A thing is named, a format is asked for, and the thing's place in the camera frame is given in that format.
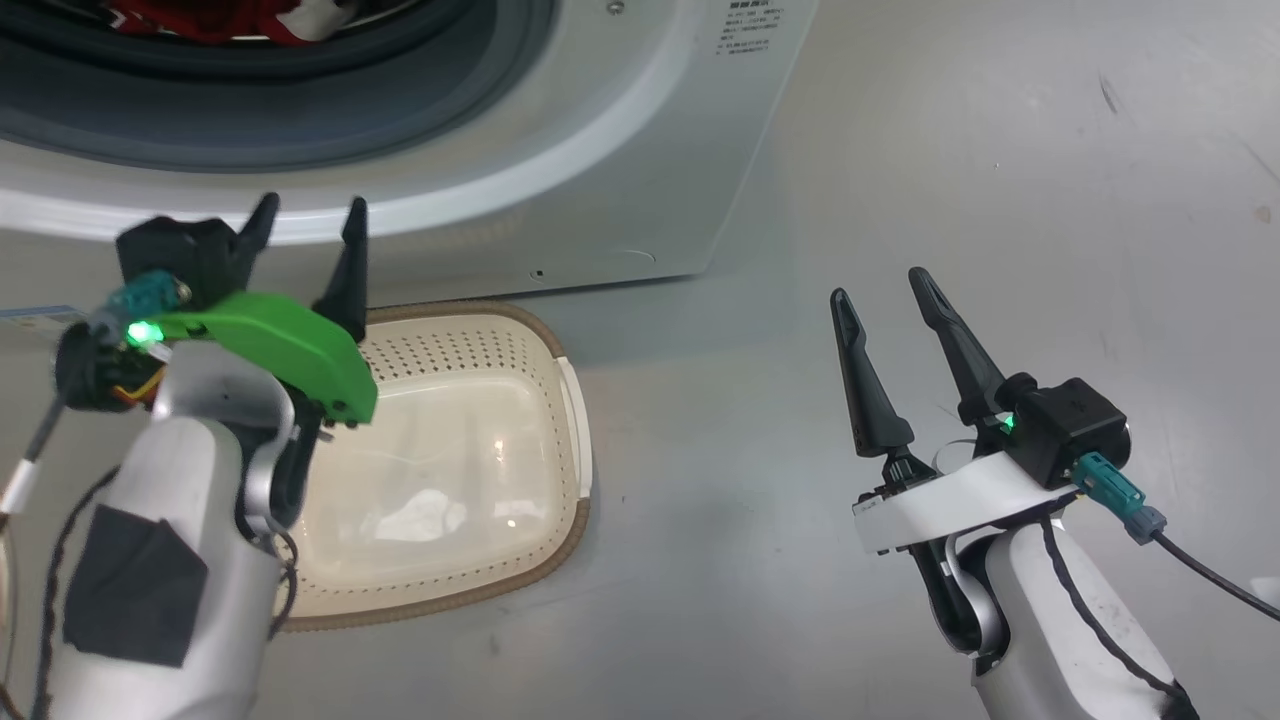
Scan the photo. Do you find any cream perforated laundry basket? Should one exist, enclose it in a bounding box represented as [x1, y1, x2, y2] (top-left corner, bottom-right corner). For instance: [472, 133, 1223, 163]
[265, 300, 596, 631]

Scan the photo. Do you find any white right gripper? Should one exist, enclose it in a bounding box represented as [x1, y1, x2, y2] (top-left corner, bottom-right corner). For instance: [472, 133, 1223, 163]
[830, 267, 1083, 557]

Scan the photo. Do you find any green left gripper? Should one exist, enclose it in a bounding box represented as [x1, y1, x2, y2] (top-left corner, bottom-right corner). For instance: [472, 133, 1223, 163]
[150, 193, 379, 526]

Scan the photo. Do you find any white front-load washing machine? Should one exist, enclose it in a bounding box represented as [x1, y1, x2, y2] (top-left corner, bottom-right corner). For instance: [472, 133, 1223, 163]
[0, 0, 821, 336]

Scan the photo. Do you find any small printed text sticker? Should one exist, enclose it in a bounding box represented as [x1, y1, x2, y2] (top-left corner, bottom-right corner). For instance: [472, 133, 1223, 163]
[715, 0, 786, 58]

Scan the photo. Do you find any black cable teal connector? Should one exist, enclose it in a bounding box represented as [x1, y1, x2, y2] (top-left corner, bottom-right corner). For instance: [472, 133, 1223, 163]
[1075, 452, 1280, 621]

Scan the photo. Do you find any red and white jersey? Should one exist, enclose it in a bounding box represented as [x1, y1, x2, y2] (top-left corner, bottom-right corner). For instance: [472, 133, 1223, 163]
[100, 0, 361, 46]

